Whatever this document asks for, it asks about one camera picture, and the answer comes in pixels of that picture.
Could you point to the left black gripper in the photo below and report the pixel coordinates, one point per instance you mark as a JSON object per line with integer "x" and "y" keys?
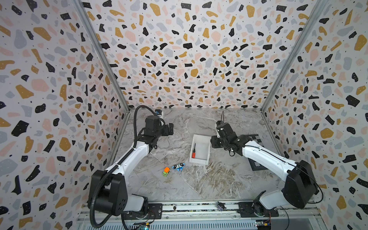
{"x": 167, "y": 132}

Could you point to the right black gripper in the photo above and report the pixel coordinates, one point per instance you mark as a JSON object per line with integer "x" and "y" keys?
{"x": 215, "y": 141}

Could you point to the red black screwdriver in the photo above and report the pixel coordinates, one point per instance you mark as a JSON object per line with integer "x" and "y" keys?
{"x": 193, "y": 152}

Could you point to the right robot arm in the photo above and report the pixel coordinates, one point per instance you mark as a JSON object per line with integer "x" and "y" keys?
{"x": 300, "y": 184}

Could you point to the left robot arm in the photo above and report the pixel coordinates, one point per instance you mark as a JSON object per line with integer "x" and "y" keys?
{"x": 108, "y": 194}

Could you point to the white rectangular bin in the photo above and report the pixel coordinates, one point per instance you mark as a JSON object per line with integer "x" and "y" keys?
{"x": 202, "y": 151}

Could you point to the blue toy vehicle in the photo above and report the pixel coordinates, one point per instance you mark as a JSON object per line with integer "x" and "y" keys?
{"x": 179, "y": 167}

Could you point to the orange green toy block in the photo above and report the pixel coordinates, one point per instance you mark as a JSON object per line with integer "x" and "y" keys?
{"x": 166, "y": 171}

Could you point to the black white checkerboard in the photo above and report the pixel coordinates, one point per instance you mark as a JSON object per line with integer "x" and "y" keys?
{"x": 255, "y": 165}

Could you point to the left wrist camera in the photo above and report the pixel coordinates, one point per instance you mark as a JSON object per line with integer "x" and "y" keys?
{"x": 159, "y": 112}

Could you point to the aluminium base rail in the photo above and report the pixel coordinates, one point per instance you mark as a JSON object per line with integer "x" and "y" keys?
{"x": 231, "y": 214}

